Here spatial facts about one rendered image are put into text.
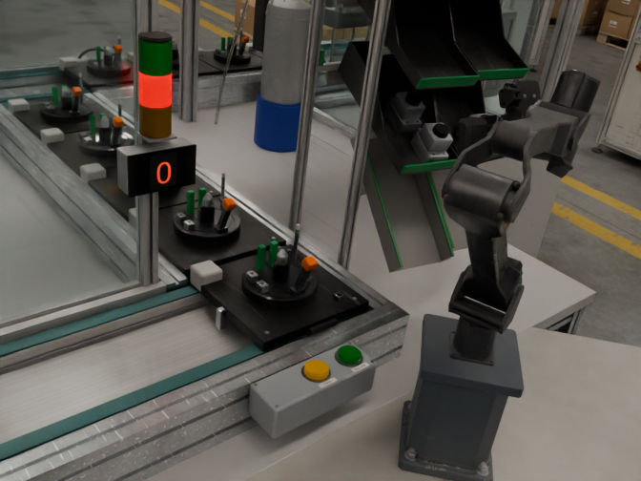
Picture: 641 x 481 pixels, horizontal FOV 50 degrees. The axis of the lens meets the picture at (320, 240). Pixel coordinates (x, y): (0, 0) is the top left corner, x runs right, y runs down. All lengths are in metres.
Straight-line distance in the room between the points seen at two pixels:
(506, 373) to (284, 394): 0.33
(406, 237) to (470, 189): 0.63
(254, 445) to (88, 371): 0.29
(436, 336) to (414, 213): 0.40
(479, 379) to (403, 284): 0.58
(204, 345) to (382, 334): 0.32
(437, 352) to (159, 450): 0.43
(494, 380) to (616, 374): 0.51
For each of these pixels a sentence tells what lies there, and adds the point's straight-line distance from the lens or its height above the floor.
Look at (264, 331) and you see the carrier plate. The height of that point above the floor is 0.97.
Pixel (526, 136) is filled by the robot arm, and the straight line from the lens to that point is 0.82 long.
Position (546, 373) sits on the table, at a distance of 1.42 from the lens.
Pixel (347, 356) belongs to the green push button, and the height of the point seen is 0.97.
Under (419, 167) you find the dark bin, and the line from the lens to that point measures 1.28.
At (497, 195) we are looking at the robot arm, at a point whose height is 1.38.
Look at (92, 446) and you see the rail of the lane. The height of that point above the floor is 0.96.
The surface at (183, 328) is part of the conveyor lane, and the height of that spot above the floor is 0.92.
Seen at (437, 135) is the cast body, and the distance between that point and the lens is 1.28.
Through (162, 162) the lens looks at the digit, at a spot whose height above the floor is 1.22.
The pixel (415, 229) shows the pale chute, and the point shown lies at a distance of 1.40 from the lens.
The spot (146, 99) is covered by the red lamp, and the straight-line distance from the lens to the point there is 1.11.
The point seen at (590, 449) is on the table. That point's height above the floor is 0.86.
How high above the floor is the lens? 1.68
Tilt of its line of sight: 29 degrees down
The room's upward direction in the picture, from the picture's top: 8 degrees clockwise
